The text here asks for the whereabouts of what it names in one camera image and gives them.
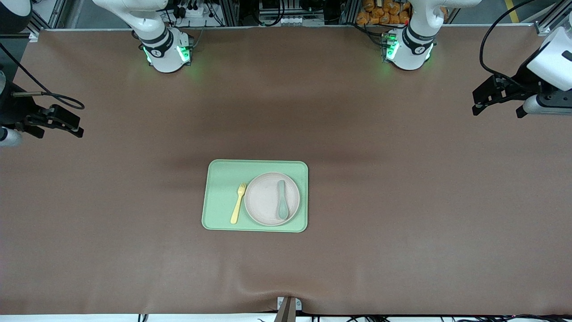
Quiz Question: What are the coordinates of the yellow plastic fork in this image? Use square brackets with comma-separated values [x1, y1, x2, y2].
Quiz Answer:
[230, 182, 248, 225]

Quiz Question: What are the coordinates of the beige round plate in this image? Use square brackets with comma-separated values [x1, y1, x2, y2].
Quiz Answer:
[244, 172, 301, 226]

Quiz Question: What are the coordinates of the grey-green plastic spoon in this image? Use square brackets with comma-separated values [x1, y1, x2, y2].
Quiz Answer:
[277, 180, 290, 220]

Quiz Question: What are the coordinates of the orange snack packet pile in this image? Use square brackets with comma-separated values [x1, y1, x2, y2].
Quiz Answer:
[356, 0, 412, 25]

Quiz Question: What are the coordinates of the light green rectangular tray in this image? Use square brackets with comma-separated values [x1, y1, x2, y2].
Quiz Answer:
[202, 160, 309, 233]

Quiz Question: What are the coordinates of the brown table mat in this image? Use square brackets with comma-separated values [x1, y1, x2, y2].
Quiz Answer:
[0, 25, 572, 316]

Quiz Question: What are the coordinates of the white power strip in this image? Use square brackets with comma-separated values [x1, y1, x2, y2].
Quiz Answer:
[172, 2, 213, 19]

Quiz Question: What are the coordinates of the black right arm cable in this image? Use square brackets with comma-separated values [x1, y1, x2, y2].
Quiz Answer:
[0, 41, 85, 110]

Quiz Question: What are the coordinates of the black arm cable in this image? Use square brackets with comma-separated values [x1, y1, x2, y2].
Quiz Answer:
[479, 0, 537, 85]
[0, 41, 85, 110]

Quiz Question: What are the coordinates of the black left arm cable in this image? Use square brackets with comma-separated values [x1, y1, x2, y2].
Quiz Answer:
[479, 0, 537, 85]

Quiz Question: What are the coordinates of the aluminium frame post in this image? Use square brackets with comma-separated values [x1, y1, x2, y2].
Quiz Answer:
[215, 0, 240, 26]
[344, 0, 361, 25]

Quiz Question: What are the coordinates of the grey edge clamp bracket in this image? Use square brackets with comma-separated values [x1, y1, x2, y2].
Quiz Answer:
[273, 296, 303, 322]

